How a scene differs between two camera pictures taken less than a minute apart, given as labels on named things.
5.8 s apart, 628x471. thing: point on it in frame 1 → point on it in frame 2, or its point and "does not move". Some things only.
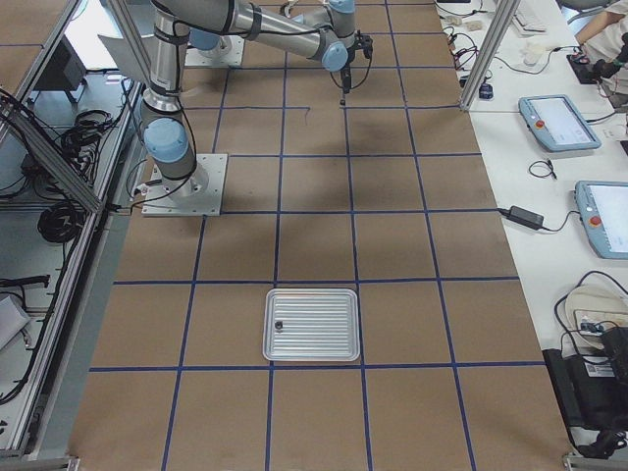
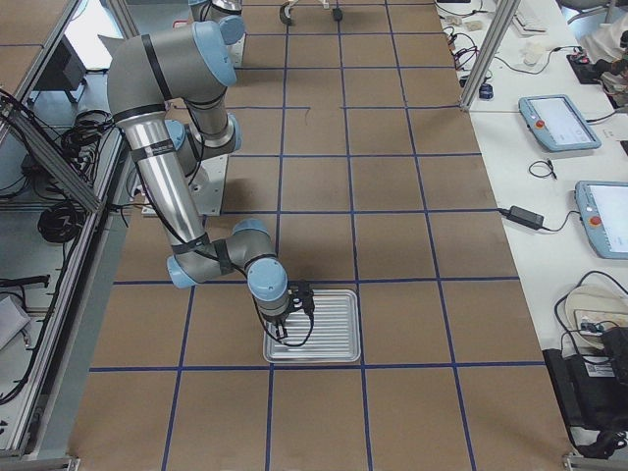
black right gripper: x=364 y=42 → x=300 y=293
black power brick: x=523 y=218 does not move
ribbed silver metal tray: x=311 y=325 does not move
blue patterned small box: x=486 y=91 does not move
